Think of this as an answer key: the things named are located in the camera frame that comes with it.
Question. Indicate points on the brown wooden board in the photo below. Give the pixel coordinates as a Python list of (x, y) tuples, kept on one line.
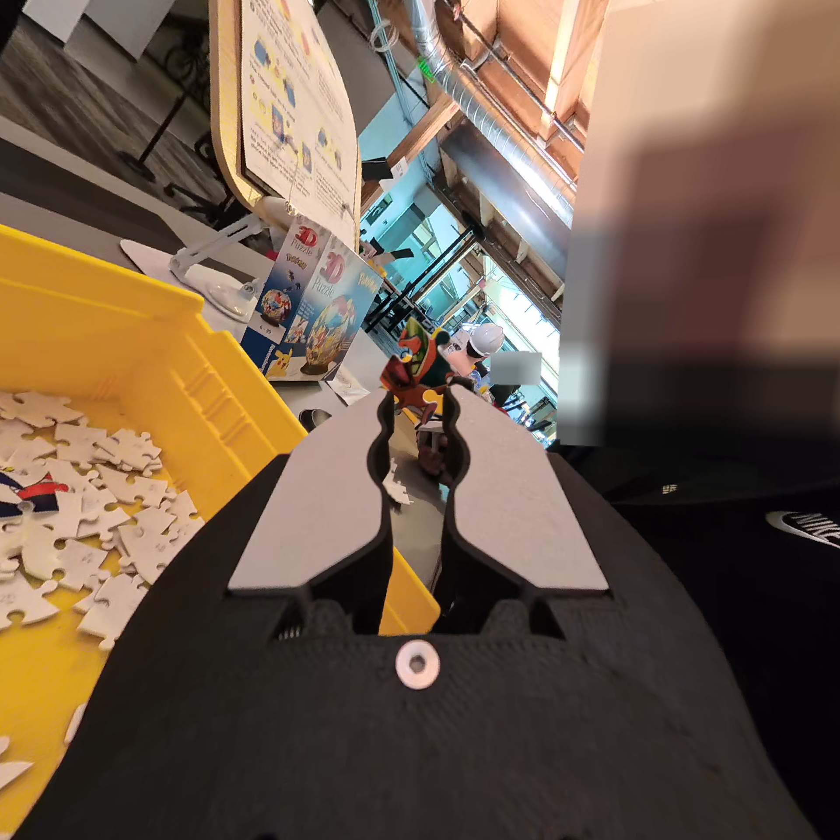
[(226, 131)]

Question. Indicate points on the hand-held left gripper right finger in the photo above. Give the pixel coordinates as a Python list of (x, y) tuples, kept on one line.
[(525, 518)]

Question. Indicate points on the white instruction sheet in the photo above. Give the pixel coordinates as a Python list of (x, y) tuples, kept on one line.
[(348, 387)]

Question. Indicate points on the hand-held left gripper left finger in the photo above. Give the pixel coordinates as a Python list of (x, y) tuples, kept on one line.
[(308, 518)]

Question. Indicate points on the printed instruction poster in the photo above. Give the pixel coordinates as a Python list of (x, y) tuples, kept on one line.
[(289, 98)]

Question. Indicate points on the white puzzle piece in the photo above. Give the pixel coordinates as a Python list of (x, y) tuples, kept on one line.
[(397, 489)]

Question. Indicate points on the black round puzzle stand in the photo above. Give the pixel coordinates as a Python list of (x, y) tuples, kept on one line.
[(315, 418)]

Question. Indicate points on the red green printed puzzle piece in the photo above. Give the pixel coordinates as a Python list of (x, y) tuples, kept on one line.
[(420, 367)]

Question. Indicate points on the printed puzzle box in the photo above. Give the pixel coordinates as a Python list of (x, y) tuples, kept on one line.
[(328, 308)]

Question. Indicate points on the silver ventilation duct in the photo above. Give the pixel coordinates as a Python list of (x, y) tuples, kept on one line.
[(485, 111)]

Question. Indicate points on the pile of puzzle pieces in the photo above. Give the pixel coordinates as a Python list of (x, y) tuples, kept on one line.
[(79, 558)]

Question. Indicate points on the yellow plastic bin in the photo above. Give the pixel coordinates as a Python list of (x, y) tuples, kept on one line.
[(131, 341)]

